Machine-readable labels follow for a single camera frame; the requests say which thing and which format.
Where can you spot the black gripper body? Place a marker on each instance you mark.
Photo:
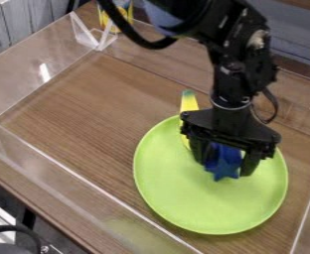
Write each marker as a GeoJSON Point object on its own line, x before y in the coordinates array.
{"type": "Point", "coordinates": [233, 128]}

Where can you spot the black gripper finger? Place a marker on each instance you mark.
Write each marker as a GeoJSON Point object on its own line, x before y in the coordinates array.
{"type": "Point", "coordinates": [249, 163]}
{"type": "Point", "coordinates": [202, 149]}

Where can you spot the blue star-shaped block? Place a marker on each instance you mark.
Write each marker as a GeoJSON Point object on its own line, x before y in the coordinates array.
{"type": "Point", "coordinates": [223, 161]}

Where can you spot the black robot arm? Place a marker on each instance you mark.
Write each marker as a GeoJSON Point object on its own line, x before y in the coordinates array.
{"type": "Point", "coordinates": [233, 31]}

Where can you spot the green round plate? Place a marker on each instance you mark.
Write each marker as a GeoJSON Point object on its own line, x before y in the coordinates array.
{"type": "Point", "coordinates": [185, 195]}

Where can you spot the yellow toy banana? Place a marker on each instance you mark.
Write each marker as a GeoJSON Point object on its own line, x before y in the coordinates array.
{"type": "Point", "coordinates": [189, 104]}

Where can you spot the yellow labelled tin can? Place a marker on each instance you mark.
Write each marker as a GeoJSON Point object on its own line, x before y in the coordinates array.
{"type": "Point", "coordinates": [124, 7]}

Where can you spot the clear acrylic corner bracket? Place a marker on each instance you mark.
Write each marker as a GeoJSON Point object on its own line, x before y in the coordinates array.
{"type": "Point", "coordinates": [95, 38]}

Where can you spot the clear acrylic enclosure wall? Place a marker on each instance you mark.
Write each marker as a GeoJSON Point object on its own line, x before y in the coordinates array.
{"type": "Point", "coordinates": [69, 135]}

